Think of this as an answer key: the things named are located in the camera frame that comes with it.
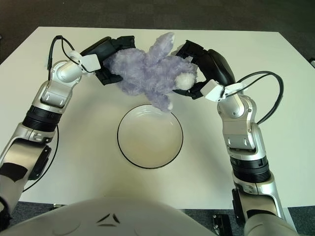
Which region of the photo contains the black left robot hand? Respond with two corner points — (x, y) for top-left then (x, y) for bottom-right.
(80, 35), (136, 87)

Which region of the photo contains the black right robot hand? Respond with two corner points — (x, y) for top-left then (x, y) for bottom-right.
(173, 39), (237, 102)

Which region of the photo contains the purple plush bunny doll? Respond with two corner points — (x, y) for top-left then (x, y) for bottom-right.
(102, 31), (199, 113)

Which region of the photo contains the white plate with black rim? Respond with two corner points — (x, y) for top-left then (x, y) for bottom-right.
(117, 104), (184, 170)

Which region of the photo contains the white table leg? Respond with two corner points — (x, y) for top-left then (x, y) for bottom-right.
(282, 208), (295, 227)

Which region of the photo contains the grey robot torso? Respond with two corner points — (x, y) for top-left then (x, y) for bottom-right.
(4, 196), (220, 236)

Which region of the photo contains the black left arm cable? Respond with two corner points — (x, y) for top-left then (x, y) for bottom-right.
(23, 36), (86, 192)

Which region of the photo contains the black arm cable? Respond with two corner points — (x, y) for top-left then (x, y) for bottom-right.
(223, 71), (284, 123)
(23, 36), (86, 192)

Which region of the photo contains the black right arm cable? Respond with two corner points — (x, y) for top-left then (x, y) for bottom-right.
(223, 71), (284, 123)

